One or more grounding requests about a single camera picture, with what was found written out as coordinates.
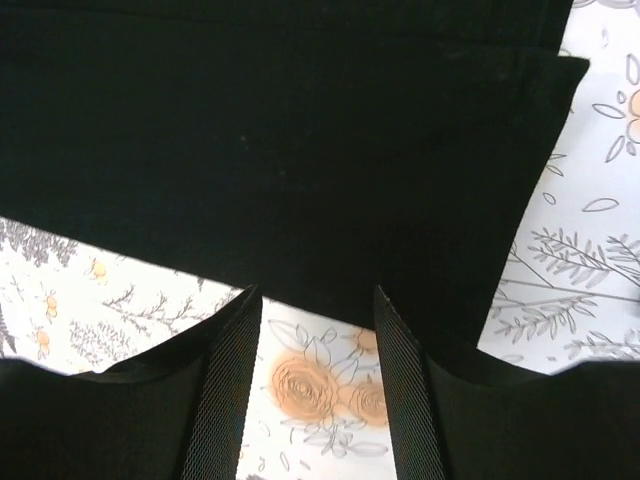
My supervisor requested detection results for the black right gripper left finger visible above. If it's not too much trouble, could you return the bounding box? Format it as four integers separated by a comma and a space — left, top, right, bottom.
1, 287, 262, 480

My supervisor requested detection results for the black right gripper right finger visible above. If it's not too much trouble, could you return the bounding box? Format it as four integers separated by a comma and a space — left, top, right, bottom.
374, 290, 639, 479

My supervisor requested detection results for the black t-shirt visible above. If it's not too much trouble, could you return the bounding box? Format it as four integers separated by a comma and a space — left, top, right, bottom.
1, 1, 588, 342

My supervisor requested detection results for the floral patterned table mat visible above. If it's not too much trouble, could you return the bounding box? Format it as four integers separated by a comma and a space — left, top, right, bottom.
1, 1, 639, 479

